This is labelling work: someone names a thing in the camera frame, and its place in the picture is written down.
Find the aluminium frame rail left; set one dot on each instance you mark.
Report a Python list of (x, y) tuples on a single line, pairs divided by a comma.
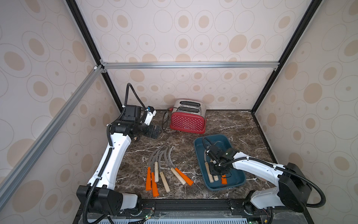
[(23, 167)]

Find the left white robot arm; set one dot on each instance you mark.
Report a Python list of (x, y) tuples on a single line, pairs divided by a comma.
[(99, 196)]

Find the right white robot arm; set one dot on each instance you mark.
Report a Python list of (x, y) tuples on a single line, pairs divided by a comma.
[(291, 188)]

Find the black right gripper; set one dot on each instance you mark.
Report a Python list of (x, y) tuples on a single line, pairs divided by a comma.
[(214, 156)]

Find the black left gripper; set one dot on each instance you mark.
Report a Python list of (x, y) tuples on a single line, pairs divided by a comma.
[(151, 132)]

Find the orange handle sickle small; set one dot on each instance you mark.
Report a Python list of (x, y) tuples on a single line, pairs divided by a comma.
[(224, 179)]

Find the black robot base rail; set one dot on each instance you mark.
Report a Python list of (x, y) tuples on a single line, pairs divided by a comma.
[(204, 211)]

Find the teal plastic storage box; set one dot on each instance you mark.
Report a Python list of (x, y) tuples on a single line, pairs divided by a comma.
[(234, 179)]

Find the red dotted toaster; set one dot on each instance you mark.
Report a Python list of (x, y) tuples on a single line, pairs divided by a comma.
[(189, 116)]

